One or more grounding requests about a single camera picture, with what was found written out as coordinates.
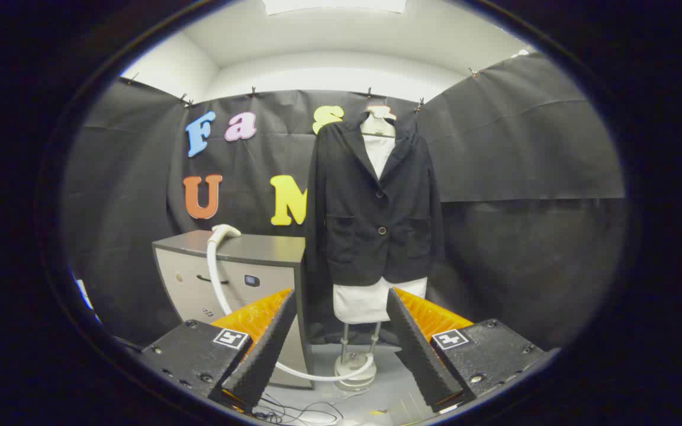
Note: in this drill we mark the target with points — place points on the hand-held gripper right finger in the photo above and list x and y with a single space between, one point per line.
421 355

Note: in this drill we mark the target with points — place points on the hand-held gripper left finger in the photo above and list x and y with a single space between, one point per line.
261 355

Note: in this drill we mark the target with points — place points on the black button jacket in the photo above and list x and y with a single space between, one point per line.
370 236

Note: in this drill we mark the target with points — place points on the white mannequin torso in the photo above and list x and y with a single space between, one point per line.
370 302

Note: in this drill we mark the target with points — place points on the grey cabinet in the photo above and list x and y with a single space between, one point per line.
187 284

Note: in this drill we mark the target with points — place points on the black backdrop cloth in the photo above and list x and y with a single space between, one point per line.
524 236

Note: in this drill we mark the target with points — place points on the row of black cloth clips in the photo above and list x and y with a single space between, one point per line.
419 106

